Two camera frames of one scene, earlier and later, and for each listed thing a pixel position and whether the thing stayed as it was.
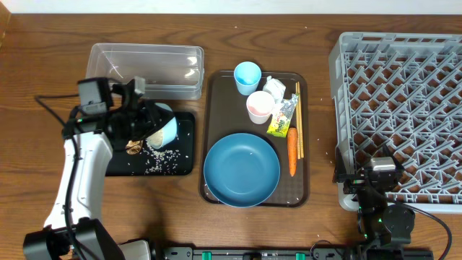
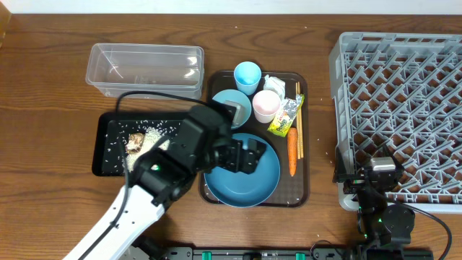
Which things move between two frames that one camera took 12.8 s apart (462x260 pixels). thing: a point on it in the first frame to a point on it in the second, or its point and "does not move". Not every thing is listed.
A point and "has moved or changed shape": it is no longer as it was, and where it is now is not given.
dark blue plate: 241,170 does not move
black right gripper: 354,180 does not move
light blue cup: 247,75 does not move
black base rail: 291,253 does not move
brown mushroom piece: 133,146 does not move
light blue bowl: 167,135 to 238,100
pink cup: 260,105 has moved or changed shape
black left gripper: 149,111 to 238,164
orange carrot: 292,149 does not move
